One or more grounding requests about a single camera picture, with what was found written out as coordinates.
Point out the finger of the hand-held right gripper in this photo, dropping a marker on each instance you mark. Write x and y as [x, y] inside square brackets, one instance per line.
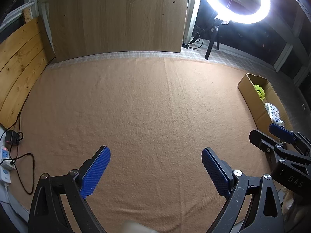
[281, 132]
[264, 143]

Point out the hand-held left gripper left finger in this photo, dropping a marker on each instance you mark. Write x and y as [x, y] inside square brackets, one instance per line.
[94, 172]

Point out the beige wall socket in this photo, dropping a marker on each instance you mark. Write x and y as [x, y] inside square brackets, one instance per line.
[28, 13]

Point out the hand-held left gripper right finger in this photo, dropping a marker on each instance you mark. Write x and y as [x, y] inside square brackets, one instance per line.
[216, 174]

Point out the black power adapter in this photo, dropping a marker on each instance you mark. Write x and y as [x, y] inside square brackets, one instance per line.
[13, 138]

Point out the grey window frame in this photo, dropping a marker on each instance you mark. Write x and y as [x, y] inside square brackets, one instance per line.
[284, 55]

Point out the yellow shuttlecock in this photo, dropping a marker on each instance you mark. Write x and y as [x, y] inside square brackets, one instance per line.
[259, 92]

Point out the black tripod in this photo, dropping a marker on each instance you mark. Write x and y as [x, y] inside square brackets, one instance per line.
[211, 46]

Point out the white power strip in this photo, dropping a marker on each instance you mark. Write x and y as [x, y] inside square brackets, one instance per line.
[6, 167]

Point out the white door frame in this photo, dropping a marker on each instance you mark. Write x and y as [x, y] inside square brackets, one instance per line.
[192, 9]

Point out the cardboard box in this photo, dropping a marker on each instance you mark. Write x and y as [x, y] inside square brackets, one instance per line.
[250, 94]

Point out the beige blurred object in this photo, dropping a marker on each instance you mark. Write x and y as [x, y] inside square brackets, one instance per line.
[136, 228]

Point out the light wooden board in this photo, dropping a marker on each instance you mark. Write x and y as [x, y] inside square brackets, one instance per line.
[116, 17]

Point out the pine wood panel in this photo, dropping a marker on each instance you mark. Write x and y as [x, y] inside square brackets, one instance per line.
[21, 60]

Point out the printed tissue pack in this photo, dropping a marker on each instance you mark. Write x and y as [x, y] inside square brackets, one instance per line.
[273, 112]

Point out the black power strip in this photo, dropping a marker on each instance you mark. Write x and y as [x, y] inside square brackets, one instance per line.
[185, 46]

